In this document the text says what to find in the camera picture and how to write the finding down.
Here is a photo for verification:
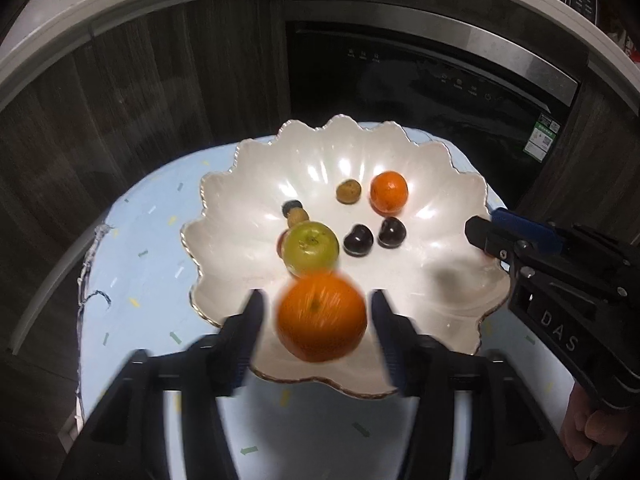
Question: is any orange tangerine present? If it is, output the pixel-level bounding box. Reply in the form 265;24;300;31
370;171;409;212
276;270;368;363

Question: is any green apple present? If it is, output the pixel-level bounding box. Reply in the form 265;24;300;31
282;221;341;277

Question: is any dark wood base cabinet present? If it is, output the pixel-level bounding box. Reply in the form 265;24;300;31
0;0;291;361
515;60;640;241

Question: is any small brown round fruit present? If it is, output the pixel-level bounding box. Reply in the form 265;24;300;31
335;180;362;205

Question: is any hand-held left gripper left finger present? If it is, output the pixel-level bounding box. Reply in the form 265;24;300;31
60;287;266;480

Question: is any black built-in dishwasher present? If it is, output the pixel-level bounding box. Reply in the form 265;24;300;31
285;20;586;176

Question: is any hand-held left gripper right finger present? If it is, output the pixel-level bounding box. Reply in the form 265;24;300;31
370;289;571;480

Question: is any light blue patterned cloth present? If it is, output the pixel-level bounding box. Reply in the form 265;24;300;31
75;122;576;480

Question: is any person's right hand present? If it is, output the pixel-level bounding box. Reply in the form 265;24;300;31
565;385;640;480

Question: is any white scalloped ceramic bowl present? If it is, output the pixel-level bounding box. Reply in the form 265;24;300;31
180;114;511;401

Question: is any dark purple plum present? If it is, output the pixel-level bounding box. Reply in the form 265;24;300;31
343;225;375;258
377;217;407;249

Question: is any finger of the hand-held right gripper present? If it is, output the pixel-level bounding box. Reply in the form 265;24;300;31
464;215;628;305
491;207;636;287

